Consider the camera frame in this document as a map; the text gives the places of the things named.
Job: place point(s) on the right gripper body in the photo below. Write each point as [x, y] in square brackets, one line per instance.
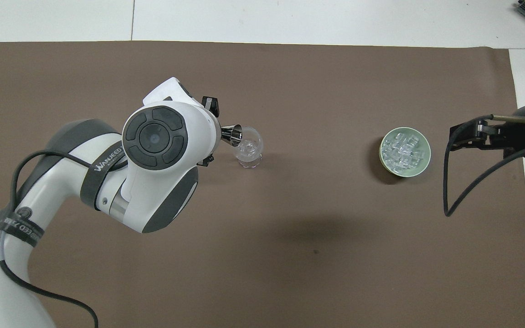
[522, 134]

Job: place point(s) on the steel jigger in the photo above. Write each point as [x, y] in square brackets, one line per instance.
[233, 135]

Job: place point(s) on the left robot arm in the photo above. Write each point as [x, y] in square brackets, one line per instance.
[107, 200]

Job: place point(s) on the clear ice cubes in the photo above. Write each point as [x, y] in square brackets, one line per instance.
[404, 150]

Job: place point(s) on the clear drinking glass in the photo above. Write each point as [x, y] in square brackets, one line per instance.
[251, 152]

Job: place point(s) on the green bowl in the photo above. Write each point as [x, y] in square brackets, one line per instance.
[404, 172]

